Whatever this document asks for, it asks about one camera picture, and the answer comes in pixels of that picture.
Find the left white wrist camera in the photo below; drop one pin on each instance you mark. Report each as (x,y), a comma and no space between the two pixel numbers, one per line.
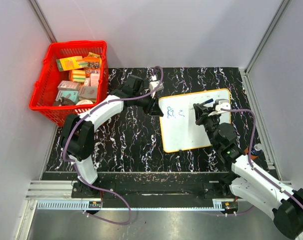
(155,86)

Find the brown pink box in basket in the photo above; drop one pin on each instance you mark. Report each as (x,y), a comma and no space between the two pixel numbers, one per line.
(88,93)

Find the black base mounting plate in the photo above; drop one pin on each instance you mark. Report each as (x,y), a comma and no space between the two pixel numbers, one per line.
(156,190)

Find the orange snack packet in basket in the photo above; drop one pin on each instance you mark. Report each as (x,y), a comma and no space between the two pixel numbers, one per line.
(93,60)

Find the red plastic shopping basket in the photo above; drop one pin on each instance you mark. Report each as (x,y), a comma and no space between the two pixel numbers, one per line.
(46,87)

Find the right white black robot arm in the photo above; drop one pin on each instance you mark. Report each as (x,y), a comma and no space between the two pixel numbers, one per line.
(246,179)

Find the grey slotted cable duct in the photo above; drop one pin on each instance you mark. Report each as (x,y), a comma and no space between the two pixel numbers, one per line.
(82,205)

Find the white board with orange frame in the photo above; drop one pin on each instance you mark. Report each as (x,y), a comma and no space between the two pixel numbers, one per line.
(178,124)

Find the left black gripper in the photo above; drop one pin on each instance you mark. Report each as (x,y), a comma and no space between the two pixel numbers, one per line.
(153,108)

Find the small blue orange bottle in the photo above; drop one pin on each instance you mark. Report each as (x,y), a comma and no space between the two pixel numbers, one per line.
(256,150)

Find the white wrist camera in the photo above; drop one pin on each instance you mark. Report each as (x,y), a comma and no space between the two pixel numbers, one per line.
(220,106)
(155,86)

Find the white round lid in basket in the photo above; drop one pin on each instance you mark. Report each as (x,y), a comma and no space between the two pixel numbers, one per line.
(85,102)

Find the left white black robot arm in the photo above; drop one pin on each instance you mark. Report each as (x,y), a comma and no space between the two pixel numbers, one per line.
(77,136)

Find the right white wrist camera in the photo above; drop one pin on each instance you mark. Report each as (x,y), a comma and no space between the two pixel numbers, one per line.
(220,106)

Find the striped yellow orange sponge pack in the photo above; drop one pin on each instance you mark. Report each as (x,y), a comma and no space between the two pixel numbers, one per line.
(78,76)

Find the teal box in basket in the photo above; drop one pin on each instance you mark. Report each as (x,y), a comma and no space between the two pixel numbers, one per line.
(68,94)

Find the grey pink box in basket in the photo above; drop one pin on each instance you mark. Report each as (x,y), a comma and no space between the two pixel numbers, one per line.
(66,85)

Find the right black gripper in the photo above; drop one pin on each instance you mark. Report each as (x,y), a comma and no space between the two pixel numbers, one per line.
(202,110)

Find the white marker pen blue cap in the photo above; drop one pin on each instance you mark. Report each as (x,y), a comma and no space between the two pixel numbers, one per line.
(207,101)

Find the yellow green box in basket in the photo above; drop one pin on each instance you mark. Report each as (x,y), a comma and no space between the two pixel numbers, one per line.
(70,63)

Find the pink white box in basket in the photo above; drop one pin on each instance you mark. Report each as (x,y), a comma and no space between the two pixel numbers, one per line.
(94,79)

